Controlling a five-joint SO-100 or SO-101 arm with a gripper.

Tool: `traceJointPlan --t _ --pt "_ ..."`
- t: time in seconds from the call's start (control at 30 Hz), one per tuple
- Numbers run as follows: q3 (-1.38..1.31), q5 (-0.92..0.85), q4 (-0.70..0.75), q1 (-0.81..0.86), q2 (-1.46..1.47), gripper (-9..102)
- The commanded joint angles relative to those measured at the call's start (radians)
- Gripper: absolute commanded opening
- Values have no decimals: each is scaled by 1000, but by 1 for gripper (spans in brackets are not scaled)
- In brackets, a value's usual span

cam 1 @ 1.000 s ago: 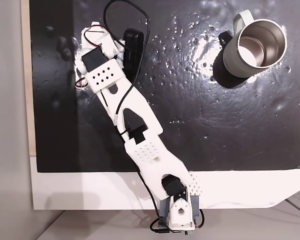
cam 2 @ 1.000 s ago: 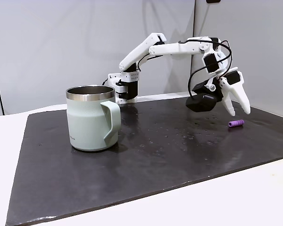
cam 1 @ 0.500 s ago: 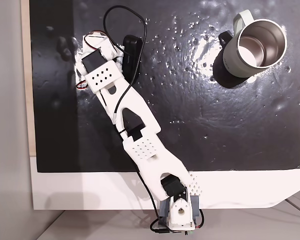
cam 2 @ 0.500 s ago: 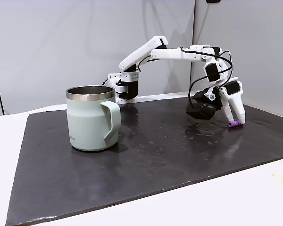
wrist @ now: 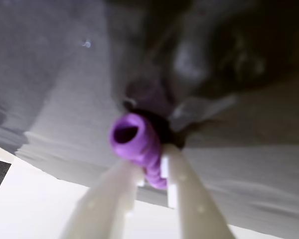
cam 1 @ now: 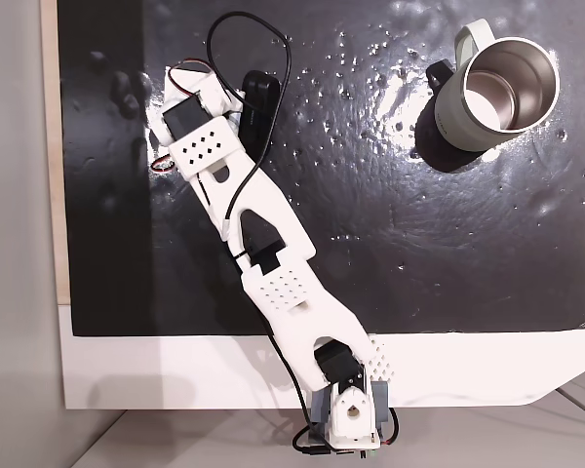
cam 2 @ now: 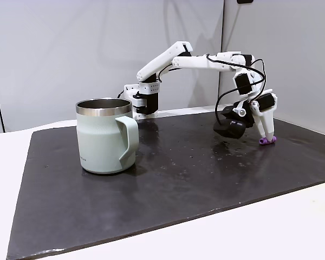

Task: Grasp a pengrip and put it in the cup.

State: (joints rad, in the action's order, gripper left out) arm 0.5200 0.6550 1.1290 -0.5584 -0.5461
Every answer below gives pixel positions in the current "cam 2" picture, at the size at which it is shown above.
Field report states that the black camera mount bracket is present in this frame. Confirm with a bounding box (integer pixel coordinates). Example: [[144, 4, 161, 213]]
[[222, 100, 257, 128]]

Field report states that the purple pen grip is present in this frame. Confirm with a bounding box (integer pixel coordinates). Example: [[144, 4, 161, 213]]
[[259, 136, 278, 146]]

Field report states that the black camera cable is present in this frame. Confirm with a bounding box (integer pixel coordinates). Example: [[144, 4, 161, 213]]
[[205, 53, 267, 128]]

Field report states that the black table mat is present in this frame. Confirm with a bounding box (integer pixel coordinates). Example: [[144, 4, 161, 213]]
[[5, 110, 325, 260]]

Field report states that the pale green steel mug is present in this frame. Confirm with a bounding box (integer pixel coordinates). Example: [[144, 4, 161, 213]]
[[75, 97, 140, 174]]

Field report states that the black oval camera box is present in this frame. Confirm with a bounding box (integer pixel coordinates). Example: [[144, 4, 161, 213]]
[[212, 119, 246, 140]]

